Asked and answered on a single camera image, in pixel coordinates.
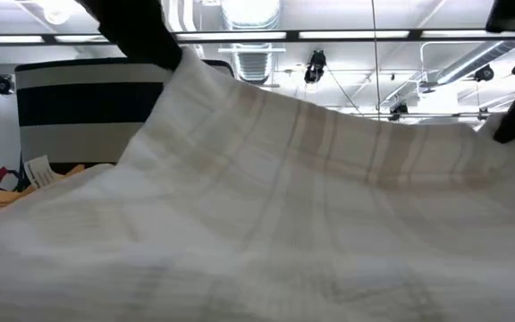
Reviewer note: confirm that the navy white striped fabric bin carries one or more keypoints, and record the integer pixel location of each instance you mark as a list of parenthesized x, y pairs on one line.
[(83, 103)]

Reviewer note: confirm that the white towel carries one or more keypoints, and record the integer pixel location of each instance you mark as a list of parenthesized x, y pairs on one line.
[(257, 214)]

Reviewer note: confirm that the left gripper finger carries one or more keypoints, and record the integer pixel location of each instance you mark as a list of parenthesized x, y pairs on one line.
[(137, 31)]

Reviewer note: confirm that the black hanging camera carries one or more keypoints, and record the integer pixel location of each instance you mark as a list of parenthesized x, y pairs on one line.
[(3, 85), (315, 67), (398, 109), (484, 73)]

